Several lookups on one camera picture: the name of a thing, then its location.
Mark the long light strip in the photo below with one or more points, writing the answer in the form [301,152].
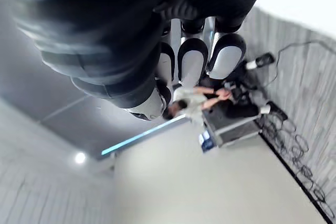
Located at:
[136,137]

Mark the person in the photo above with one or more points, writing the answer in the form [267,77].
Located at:
[190,100]

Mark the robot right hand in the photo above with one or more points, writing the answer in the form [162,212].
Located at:
[110,24]

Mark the round ceiling light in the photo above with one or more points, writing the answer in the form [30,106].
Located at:
[80,157]

